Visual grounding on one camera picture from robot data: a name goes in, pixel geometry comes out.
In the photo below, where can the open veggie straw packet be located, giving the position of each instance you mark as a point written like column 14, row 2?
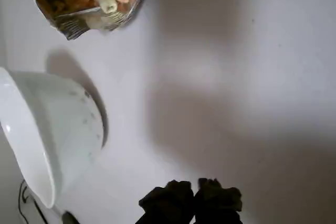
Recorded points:
column 78, row 22

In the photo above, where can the white ceramic bowl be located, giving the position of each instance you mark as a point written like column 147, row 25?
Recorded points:
column 52, row 119

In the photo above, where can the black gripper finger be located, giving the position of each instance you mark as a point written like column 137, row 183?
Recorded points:
column 168, row 203
column 218, row 203

